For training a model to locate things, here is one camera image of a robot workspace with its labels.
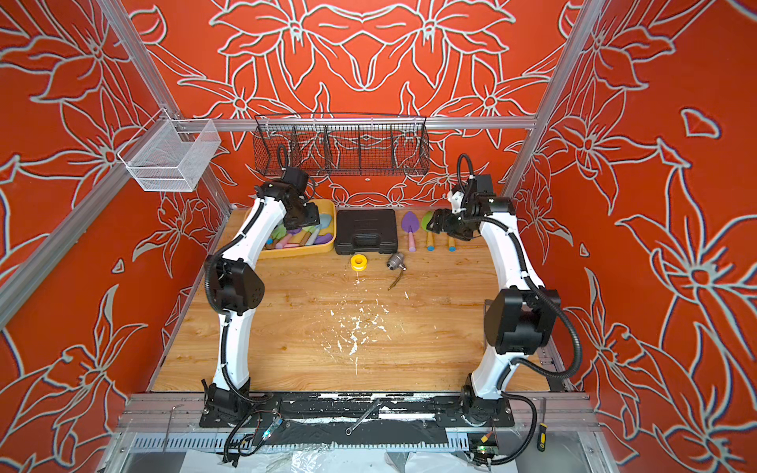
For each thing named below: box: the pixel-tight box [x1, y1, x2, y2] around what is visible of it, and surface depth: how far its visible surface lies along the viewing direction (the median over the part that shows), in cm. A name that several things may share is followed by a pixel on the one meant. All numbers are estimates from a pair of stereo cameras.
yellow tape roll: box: [349, 254, 368, 272], surface depth 102 cm
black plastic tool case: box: [335, 208, 399, 256], surface depth 106 cm
